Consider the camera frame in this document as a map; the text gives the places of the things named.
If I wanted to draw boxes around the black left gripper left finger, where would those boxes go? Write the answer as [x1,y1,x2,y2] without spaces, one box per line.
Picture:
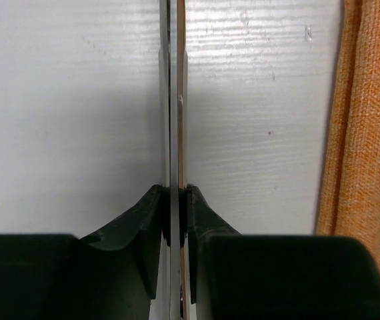
[0,185,167,319]

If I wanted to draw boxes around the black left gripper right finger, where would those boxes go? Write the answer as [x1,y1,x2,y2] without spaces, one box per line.
[185,185,380,319]

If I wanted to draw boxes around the steel serving tongs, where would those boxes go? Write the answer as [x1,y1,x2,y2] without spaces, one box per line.
[150,1,195,319]

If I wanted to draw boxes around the orange cloth placemat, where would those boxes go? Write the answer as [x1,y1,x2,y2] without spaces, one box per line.
[315,1,380,270]

